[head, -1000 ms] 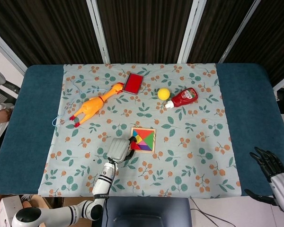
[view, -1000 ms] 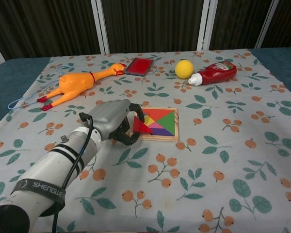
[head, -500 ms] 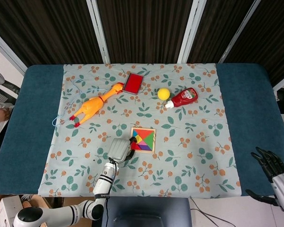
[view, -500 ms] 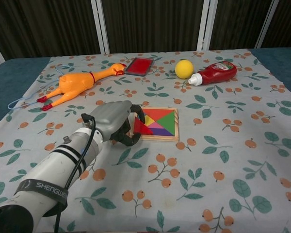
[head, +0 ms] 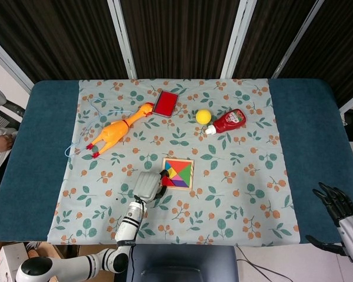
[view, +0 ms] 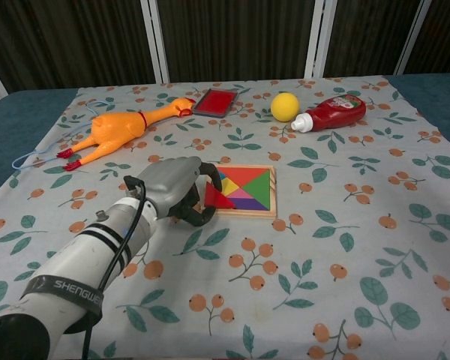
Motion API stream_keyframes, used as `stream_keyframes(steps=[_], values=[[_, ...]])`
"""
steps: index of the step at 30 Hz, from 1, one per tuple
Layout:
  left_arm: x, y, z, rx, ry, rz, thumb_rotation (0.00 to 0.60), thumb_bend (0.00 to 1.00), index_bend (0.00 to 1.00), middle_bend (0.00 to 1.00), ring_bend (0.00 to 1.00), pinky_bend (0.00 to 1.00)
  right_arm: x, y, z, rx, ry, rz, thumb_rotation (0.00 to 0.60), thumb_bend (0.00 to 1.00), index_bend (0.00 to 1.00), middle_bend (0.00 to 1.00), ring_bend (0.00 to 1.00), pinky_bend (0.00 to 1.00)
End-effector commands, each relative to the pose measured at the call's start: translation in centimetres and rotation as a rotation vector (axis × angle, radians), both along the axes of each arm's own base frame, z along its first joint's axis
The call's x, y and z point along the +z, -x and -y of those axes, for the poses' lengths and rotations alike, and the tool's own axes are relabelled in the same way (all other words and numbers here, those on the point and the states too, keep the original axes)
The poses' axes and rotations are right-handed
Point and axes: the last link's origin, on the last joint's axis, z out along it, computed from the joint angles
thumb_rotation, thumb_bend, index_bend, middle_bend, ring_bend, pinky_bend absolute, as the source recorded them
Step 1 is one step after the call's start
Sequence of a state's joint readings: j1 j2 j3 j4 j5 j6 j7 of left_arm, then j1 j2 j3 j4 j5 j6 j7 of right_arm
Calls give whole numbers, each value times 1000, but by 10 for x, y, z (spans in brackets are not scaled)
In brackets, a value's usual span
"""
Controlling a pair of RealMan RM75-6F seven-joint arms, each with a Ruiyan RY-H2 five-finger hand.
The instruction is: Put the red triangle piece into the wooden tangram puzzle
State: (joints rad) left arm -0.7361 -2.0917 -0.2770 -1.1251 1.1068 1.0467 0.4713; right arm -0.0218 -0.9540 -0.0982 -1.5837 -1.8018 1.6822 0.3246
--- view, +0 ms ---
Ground red ink pad tray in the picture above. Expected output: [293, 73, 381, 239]
[193, 88, 239, 120]

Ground light blue string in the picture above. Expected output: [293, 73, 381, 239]
[11, 98, 114, 171]

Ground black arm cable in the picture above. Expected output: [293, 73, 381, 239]
[81, 174, 147, 360]

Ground wooden tangram puzzle tray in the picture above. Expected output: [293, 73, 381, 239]
[198, 163, 278, 221]

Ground red triangle puzzle piece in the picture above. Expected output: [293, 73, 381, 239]
[204, 181, 237, 210]

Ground floral printed tablecloth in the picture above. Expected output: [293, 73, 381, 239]
[0, 76, 450, 360]

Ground red ketchup bottle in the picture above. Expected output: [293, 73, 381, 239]
[290, 94, 368, 134]

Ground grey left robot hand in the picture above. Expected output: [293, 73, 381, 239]
[136, 156, 225, 228]

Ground green large tangram triangle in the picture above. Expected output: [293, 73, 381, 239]
[241, 169, 270, 211]

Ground purple parallelogram tangram piece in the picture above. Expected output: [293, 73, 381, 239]
[230, 196, 268, 211]

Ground orange rubber chicken toy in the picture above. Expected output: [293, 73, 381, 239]
[55, 96, 196, 173]

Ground yellow square tangram piece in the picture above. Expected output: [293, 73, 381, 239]
[220, 177, 242, 197]

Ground orange-red large tangram triangle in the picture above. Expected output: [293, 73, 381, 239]
[216, 166, 269, 188]

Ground pink small tangram triangle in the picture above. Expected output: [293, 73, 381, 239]
[227, 187, 257, 199]

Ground yellow foam ball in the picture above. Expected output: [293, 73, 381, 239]
[270, 92, 300, 123]

